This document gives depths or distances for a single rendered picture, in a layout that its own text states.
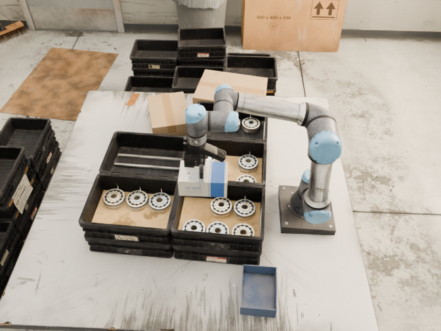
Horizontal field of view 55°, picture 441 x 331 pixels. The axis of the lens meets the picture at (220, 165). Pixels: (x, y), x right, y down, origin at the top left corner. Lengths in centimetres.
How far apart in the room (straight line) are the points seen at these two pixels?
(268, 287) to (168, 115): 112
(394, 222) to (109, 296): 205
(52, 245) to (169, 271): 58
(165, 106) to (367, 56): 282
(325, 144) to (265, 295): 73
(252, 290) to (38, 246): 103
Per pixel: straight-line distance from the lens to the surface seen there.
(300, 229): 209
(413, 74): 473
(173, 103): 254
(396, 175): 355
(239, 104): 163
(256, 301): 191
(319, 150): 159
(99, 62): 462
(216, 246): 188
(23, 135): 332
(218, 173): 174
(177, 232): 182
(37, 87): 444
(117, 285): 199
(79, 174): 244
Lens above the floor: 242
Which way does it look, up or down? 46 degrees down
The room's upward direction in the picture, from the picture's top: 1 degrees clockwise
